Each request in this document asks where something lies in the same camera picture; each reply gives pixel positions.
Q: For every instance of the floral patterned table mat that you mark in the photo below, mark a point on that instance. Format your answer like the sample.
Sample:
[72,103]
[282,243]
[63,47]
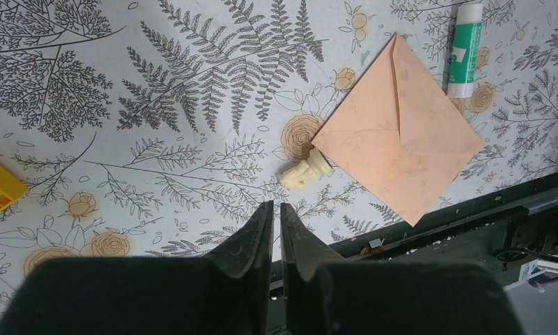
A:
[157,128]

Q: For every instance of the cream chess knight piece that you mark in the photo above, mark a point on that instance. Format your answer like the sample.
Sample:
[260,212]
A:
[307,170]

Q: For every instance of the green white glue stick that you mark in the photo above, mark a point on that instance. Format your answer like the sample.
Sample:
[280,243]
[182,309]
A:
[464,50]

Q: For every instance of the tan paper envelope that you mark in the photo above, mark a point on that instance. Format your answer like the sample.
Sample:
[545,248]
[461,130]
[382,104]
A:
[398,134]

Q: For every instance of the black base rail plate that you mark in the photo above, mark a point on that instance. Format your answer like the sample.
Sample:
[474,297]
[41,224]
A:
[503,232]

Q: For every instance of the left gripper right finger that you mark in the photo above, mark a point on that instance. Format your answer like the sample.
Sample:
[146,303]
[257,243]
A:
[326,294]

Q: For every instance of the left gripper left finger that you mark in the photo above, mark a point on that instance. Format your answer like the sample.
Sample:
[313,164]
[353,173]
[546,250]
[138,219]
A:
[223,292]

